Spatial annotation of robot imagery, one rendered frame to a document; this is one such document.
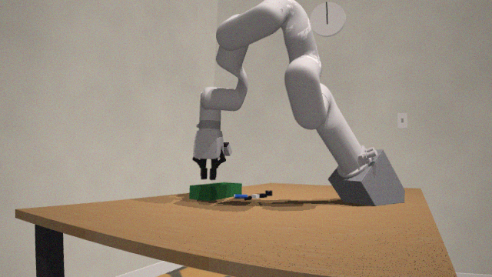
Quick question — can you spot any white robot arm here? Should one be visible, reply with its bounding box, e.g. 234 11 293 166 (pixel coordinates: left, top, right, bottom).
197 0 377 178

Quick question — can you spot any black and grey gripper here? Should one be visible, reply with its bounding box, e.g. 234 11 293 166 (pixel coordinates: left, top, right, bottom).
192 128 226 180

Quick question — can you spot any green rack of bins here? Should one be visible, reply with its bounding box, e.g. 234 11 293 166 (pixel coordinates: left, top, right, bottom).
189 182 242 201

